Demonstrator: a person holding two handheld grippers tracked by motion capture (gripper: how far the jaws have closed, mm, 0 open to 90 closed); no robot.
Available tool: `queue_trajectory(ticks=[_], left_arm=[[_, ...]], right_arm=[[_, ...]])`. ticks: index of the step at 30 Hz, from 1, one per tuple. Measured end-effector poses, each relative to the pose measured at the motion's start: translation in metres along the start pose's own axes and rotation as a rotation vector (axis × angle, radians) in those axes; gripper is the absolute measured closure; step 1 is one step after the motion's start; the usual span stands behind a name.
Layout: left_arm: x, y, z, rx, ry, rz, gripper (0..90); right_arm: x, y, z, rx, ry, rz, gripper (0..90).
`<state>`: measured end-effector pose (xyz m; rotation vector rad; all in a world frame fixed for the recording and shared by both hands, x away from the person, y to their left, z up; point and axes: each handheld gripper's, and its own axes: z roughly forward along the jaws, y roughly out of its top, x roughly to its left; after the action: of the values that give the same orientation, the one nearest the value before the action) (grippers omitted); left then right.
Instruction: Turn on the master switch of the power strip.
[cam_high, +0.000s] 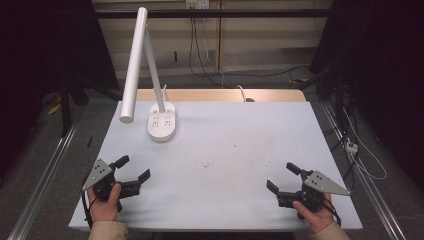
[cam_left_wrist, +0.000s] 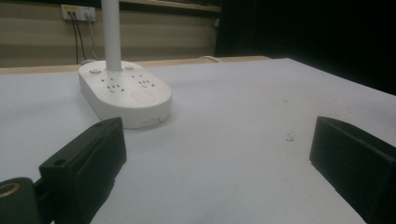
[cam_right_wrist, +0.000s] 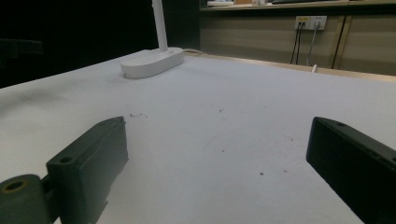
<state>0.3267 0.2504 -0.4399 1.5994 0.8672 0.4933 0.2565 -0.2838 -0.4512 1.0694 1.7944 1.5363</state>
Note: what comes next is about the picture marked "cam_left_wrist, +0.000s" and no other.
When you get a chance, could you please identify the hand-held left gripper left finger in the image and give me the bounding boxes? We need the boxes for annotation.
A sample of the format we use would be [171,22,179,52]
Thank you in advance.
[38,117,128,224]

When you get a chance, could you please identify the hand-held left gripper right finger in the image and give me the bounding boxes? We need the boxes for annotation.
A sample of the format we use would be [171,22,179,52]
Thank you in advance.
[309,116,396,224]

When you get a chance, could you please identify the white power strip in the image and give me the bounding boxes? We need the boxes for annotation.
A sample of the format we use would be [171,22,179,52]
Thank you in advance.
[78,0,173,130]

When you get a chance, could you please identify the black curtain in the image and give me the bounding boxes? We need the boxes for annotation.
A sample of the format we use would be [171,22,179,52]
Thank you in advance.
[214,0,396,96]

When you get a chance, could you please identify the white power cable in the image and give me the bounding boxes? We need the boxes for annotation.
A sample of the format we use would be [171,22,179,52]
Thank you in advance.
[87,15,99,61]

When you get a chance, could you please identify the black power cable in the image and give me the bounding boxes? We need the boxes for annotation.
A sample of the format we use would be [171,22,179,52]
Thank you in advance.
[70,12,79,65]
[74,12,87,61]

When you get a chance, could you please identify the white wall socket panel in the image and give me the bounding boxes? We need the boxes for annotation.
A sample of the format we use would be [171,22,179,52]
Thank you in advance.
[61,4,97,22]

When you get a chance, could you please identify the white lamp cable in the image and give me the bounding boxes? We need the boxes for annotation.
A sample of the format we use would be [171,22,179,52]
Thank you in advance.
[199,55,223,63]

